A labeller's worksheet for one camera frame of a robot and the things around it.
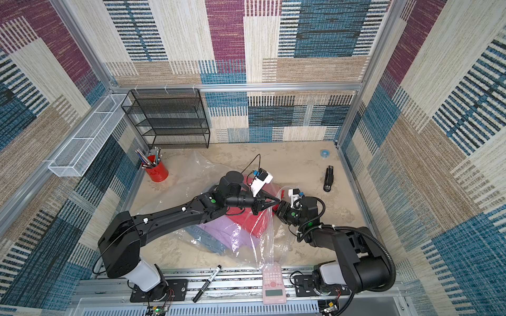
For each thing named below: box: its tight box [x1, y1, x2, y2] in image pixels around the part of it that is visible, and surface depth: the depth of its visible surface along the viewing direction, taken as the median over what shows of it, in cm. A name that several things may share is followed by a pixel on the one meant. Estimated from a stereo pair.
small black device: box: [323, 165, 335, 193], surface depth 103 cm
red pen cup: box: [145, 154, 169, 183], surface depth 107 cm
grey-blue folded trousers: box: [185, 224, 228, 256], surface depth 83 cm
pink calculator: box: [262, 262, 287, 305], surface depth 74 cm
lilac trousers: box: [198, 215, 258, 254], surface depth 77 cm
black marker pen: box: [192, 264, 223, 303], surface depth 76 cm
